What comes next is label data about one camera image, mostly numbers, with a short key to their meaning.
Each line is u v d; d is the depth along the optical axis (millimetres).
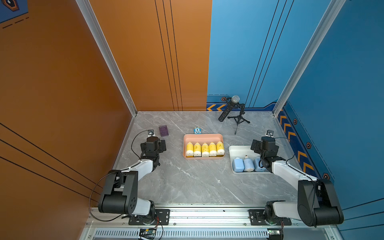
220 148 905
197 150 892
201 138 1048
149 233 720
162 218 737
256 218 725
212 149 895
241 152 968
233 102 925
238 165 842
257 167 814
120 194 436
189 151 892
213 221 729
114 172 458
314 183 453
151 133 791
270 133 773
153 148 710
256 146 825
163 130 1052
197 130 1062
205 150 891
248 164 834
